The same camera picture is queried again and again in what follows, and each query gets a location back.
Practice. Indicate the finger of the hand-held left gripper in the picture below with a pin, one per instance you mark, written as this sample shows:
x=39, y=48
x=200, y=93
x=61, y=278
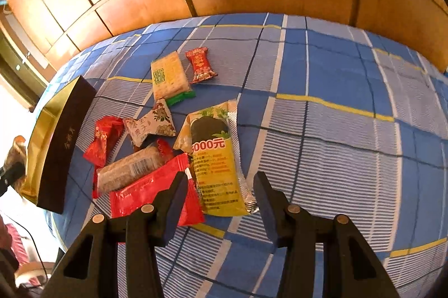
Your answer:
x=12, y=173

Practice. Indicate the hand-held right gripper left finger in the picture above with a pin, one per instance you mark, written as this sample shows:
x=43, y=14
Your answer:
x=182, y=193

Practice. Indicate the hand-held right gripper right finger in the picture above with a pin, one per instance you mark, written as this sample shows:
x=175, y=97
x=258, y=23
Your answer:
x=260, y=203

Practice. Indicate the large red snack packet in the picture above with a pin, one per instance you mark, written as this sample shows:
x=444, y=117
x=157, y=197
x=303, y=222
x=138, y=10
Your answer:
x=147, y=191

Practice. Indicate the yellow green snack packet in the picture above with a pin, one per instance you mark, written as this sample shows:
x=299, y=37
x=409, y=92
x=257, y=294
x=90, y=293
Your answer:
x=218, y=172

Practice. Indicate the brown bar clear packet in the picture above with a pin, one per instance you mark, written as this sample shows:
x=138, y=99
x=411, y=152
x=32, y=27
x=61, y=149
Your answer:
x=133, y=166

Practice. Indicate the dark gift box gold inside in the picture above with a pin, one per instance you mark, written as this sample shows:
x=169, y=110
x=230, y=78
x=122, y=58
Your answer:
x=66, y=130

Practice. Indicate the white floral snack packet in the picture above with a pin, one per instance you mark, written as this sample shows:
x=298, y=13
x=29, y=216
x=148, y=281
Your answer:
x=154, y=124

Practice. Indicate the small plain red packet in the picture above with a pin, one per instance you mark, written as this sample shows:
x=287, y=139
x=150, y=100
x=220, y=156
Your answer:
x=103, y=140

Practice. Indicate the red striped cloth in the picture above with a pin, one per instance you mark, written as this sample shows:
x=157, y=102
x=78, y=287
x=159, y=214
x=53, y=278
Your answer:
x=15, y=242

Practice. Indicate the blue plaid bed sheet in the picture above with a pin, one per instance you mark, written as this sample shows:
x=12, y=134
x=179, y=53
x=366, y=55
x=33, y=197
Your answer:
x=332, y=144

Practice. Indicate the dark wooden door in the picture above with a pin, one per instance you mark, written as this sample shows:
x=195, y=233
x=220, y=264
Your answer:
x=14, y=74

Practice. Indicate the green cracker packet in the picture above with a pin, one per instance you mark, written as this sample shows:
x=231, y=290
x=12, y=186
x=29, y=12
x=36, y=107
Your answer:
x=168, y=74

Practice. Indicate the red patterned candy packet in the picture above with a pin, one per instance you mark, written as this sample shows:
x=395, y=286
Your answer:
x=200, y=65

